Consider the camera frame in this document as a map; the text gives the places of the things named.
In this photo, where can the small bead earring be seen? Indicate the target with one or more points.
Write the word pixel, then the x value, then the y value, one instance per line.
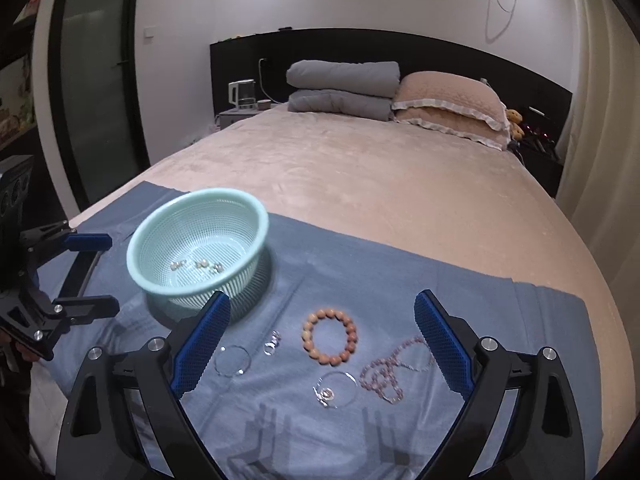
pixel 202 262
pixel 217 267
pixel 176 265

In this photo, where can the small cup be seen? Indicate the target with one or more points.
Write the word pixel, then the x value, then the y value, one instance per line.
pixel 263 105

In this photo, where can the grey folded quilt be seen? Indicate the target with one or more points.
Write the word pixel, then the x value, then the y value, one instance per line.
pixel 345 77
pixel 340 105

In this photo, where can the blue-grey cloth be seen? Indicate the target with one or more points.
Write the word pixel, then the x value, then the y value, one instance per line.
pixel 325 270

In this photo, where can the white electric kettle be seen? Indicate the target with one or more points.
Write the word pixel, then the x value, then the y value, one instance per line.
pixel 242 94

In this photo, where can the pink frilled pillow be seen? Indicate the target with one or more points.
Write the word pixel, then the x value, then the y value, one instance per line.
pixel 482 136

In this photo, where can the brown teddy bear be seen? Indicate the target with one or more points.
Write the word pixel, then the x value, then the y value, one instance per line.
pixel 514 120

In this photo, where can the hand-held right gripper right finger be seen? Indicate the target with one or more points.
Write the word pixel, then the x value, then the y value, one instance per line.
pixel 442 345

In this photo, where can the wall shelf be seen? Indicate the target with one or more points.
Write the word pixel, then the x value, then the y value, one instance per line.
pixel 15 85

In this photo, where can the beige pillow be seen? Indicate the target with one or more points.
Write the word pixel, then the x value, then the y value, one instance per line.
pixel 445 90

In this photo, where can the cream curtain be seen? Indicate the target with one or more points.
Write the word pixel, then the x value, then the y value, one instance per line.
pixel 600 135

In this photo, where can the light green plastic basket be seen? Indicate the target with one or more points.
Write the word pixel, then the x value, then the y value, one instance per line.
pixel 150 260

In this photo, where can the grey bedside table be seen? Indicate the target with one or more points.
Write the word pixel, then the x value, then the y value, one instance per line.
pixel 235 117

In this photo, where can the dark bedside table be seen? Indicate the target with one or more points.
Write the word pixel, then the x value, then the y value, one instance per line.
pixel 542 155

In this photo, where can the black headboard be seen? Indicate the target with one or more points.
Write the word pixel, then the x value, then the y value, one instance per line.
pixel 450 55

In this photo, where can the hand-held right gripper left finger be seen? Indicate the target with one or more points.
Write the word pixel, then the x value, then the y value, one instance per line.
pixel 205 345

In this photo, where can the frosted glass door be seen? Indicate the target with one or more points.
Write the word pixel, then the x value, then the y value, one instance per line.
pixel 95 85

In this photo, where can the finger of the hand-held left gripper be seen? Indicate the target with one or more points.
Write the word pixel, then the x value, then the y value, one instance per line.
pixel 90 242
pixel 95 306

